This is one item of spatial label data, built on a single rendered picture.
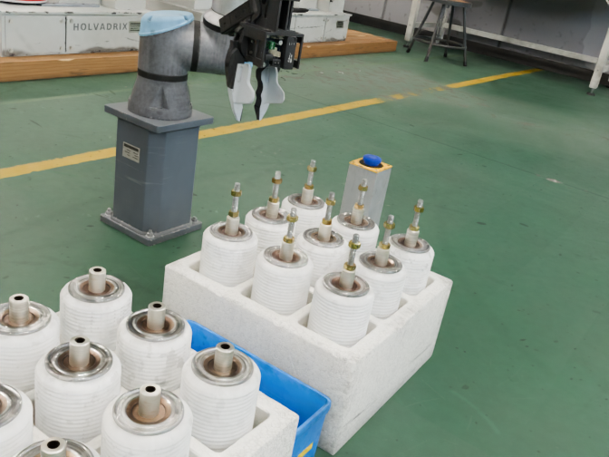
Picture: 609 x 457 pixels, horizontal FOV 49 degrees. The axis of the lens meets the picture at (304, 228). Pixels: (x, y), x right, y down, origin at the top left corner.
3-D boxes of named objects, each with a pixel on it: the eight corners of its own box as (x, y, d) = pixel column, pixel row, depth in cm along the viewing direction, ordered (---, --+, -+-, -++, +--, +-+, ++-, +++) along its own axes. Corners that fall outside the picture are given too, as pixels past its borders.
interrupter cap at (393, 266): (399, 257, 118) (400, 254, 118) (403, 277, 111) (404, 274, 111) (357, 251, 118) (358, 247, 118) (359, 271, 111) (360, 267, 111)
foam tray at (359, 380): (157, 350, 123) (164, 265, 116) (279, 282, 154) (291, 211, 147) (333, 456, 106) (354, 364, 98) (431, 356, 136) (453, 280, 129)
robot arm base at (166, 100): (113, 105, 157) (115, 63, 153) (161, 99, 169) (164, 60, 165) (158, 123, 150) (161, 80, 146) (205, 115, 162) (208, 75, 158)
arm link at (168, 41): (137, 61, 159) (140, 2, 154) (194, 68, 163) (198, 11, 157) (135, 72, 149) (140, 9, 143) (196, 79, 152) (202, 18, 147)
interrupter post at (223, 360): (207, 368, 81) (210, 345, 79) (221, 360, 83) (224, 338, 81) (223, 377, 80) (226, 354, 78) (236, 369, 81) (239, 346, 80)
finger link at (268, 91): (274, 129, 105) (275, 71, 101) (253, 118, 109) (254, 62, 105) (289, 125, 107) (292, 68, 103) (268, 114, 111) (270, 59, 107)
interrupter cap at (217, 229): (256, 228, 119) (256, 225, 119) (248, 247, 113) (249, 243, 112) (214, 221, 119) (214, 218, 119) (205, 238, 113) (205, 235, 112)
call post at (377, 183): (323, 288, 155) (348, 162, 143) (339, 278, 161) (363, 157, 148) (349, 300, 152) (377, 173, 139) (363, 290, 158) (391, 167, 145)
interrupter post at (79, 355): (63, 363, 77) (63, 339, 76) (81, 354, 79) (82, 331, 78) (76, 373, 76) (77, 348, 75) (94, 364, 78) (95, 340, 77)
